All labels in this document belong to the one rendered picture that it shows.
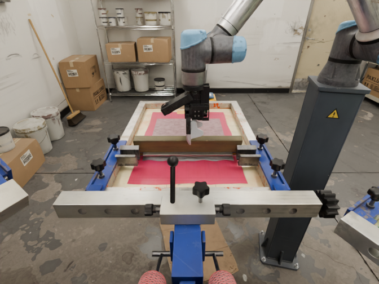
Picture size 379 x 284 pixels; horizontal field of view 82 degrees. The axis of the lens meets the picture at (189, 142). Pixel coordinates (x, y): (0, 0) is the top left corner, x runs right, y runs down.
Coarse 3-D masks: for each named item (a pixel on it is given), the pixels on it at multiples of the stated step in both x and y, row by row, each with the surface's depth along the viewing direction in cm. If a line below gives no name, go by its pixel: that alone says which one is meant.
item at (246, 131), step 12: (144, 108) 126; (156, 108) 130; (180, 108) 130; (216, 108) 130; (228, 108) 130; (132, 120) 108; (240, 120) 108; (132, 132) 99; (252, 132) 97; (264, 180) 72
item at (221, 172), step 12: (216, 120) 116; (204, 132) 105; (216, 132) 105; (228, 132) 105; (192, 168) 81; (204, 168) 81; (216, 168) 81; (228, 168) 81; (240, 168) 81; (192, 180) 75; (204, 180) 75; (216, 180) 75; (228, 180) 75; (240, 180) 75
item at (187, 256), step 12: (180, 228) 49; (192, 228) 49; (180, 240) 46; (192, 240) 46; (180, 252) 44; (192, 252) 44; (180, 264) 42; (192, 264) 42; (180, 276) 40; (192, 276) 40
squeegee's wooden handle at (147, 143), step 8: (136, 136) 81; (144, 136) 81; (152, 136) 81; (160, 136) 81; (168, 136) 81; (176, 136) 81; (184, 136) 81; (200, 136) 81; (208, 136) 81; (216, 136) 81; (224, 136) 81; (232, 136) 81; (240, 136) 81; (136, 144) 81; (144, 144) 81; (152, 144) 81; (160, 144) 81; (168, 144) 81; (176, 144) 81; (184, 144) 81; (192, 144) 81; (200, 144) 81; (208, 144) 81; (216, 144) 81; (224, 144) 81; (232, 144) 81; (240, 144) 81; (232, 152) 85
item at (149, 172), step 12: (156, 120) 116; (168, 120) 116; (180, 120) 116; (156, 132) 105; (168, 132) 105; (180, 132) 105; (144, 168) 81; (156, 168) 81; (168, 168) 81; (180, 168) 81; (132, 180) 75; (144, 180) 75; (156, 180) 75; (168, 180) 75; (180, 180) 75
